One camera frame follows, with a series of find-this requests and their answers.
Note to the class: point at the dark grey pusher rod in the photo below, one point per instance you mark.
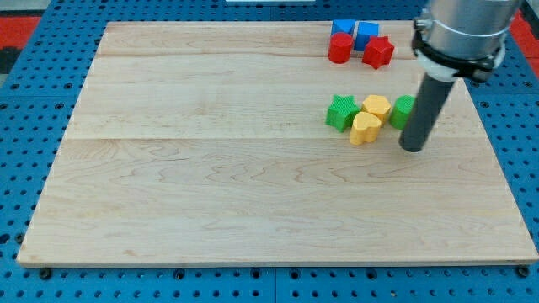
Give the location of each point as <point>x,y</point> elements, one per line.
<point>428,103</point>

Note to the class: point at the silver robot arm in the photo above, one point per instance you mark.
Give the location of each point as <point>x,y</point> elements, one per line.
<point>462,38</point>

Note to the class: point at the light wooden board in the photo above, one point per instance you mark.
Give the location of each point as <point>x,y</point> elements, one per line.
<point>204,144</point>

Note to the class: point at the blue triangle block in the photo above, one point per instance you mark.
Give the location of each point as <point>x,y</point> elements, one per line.
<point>343,26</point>

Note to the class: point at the yellow hexagon block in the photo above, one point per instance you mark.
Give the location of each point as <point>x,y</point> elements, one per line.
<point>377,105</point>

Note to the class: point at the red star block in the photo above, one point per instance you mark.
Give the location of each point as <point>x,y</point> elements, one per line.
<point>378,52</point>

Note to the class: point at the green cylinder block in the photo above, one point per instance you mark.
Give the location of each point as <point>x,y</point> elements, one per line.
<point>400,111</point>

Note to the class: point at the green star block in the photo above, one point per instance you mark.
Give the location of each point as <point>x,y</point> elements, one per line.
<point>341,112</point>

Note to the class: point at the blue cube block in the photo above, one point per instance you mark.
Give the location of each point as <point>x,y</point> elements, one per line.
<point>364,33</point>

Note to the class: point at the red cylinder block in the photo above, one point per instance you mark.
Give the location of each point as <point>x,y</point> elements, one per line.
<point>340,46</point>

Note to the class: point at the yellow heart block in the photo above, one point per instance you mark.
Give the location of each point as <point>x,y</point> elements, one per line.
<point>365,128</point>

